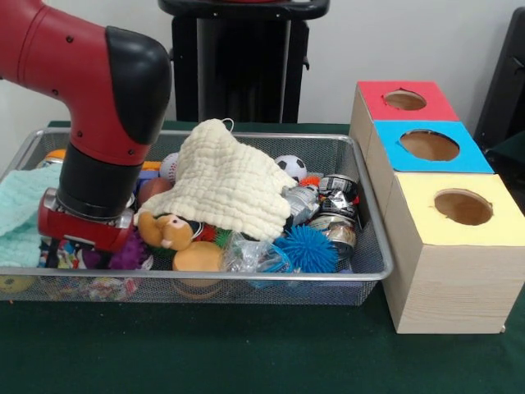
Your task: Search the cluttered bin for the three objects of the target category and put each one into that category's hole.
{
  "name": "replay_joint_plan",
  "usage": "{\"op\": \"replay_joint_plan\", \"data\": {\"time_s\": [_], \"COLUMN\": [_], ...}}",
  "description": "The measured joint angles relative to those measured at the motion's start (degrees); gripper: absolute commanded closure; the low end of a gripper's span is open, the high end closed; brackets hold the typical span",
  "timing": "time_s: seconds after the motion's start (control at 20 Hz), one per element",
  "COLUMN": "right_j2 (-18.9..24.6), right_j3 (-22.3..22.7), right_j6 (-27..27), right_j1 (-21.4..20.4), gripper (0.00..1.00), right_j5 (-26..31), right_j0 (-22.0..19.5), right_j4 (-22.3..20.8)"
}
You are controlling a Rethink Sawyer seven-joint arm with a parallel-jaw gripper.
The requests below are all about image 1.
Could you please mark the purple plush toy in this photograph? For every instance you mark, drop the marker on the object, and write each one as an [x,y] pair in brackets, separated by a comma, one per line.
[131,254]

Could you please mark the blue spiky ball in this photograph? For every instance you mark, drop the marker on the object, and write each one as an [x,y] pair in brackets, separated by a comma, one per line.
[305,248]

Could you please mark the cream waffle cloth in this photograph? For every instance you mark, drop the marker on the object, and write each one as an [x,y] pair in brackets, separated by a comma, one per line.
[229,184]

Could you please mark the dark green tablecloth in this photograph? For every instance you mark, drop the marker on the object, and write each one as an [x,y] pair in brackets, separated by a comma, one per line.
[205,353]

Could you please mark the small brown football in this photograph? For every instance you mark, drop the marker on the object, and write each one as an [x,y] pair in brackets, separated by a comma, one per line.
[153,191]

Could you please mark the small soccer ball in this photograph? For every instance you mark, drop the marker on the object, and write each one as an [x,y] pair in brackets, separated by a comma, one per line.
[292,167]

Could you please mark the small orange basketball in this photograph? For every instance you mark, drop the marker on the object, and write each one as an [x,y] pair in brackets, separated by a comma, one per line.
[55,158]

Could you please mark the shallow clear mesh bin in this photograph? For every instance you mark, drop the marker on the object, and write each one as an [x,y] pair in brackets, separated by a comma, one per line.
[205,287]

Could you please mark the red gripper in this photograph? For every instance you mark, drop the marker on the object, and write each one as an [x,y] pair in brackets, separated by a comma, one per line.
[78,230]

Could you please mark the small white baseball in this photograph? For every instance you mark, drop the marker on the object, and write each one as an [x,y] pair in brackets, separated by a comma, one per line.
[169,167]

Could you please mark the tan plush monkey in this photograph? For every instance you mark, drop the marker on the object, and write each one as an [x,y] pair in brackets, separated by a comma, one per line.
[172,232]

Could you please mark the black chair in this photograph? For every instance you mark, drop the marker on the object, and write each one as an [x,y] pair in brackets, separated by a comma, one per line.
[504,82]

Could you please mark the wooden box with three holes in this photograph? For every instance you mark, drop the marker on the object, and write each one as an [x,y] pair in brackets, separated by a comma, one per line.
[451,279]

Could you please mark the mint waffle cloth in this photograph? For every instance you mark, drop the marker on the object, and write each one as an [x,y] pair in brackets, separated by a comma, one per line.
[20,205]

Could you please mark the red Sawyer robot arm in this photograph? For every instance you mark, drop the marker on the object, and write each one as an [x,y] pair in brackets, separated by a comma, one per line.
[94,82]

